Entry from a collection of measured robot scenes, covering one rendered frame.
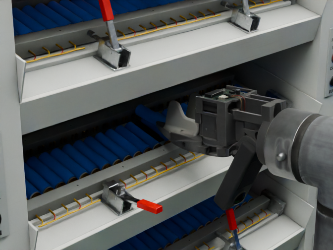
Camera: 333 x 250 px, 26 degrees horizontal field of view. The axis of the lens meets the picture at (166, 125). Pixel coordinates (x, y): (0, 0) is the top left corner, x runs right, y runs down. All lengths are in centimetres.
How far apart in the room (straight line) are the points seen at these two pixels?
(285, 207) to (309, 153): 50
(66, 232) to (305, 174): 30
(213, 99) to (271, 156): 12
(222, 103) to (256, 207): 41
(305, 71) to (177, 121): 32
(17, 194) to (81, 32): 22
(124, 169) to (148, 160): 5
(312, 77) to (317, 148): 40
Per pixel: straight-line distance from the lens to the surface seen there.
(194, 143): 99
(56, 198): 93
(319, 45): 124
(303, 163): 89
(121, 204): 95
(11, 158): 80
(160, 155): 104
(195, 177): 106
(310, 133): 89
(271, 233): 132
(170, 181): 104
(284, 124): 91
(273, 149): 91
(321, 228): 90
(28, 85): 82
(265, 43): 112
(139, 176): 102
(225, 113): 95
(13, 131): 79
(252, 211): 132
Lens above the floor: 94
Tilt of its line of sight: 21 degrees down
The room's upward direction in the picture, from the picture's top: straight up
